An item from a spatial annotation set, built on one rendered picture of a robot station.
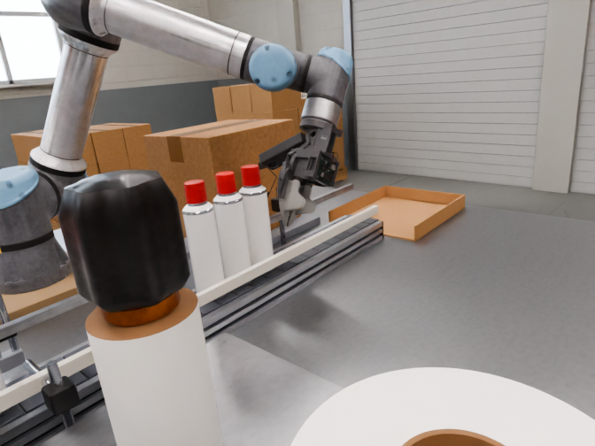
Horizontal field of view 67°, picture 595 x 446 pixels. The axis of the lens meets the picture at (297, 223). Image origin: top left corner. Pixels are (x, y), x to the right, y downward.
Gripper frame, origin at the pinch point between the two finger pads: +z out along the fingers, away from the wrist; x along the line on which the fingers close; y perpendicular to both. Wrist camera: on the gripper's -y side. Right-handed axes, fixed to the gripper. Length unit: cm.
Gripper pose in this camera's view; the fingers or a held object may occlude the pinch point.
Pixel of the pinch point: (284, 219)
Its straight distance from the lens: 90.7
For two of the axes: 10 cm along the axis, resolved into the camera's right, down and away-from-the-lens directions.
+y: 7.5, 1.5, -6.4
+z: -2.6, 9.6, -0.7
